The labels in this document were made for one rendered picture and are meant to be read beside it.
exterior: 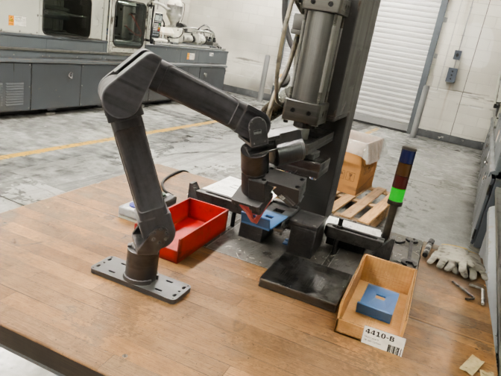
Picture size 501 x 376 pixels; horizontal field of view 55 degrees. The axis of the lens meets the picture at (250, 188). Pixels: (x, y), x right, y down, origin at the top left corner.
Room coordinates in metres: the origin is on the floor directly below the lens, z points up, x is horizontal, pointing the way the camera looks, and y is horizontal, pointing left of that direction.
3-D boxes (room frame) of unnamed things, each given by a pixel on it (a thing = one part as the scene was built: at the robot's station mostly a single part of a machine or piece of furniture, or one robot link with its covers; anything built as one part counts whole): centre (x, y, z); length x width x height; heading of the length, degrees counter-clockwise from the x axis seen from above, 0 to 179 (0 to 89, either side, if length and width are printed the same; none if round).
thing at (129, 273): (0.86, 0.19, 0.94); 0.20 x 0.07 x 0.08; 70
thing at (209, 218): (1.09, 0.14, 0.93); 0.25 x 0.12 x 0.06; 160
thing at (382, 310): (0.92, -0.31, 0.92); 0.15 x 0.07 x 0.03; 159
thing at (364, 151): (4.64, -0.88, 0.40); 0.67 x 0.60 x 0.50; 152
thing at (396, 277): (0.90, -0.30, 0.93); 0.25 x 0.13 x 0.08; 160
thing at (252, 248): (1.25, -0.15, 0.88); 0.65 x 0.50 x 0.03; 70
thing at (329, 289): (0.97, -0.16, 0.91); 0.17 x 0.16 x 0.02; 70
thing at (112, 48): (7.25, 2.08, 1.21); 0.86 x 0.10 x 0.79; 157
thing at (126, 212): (1.18, 0.28, 0.90); 0.07 x 0.07 x 0.06; 70
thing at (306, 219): (1.18, -0.10, 0.98); 0.20 x 0.10 x 0.01; 70
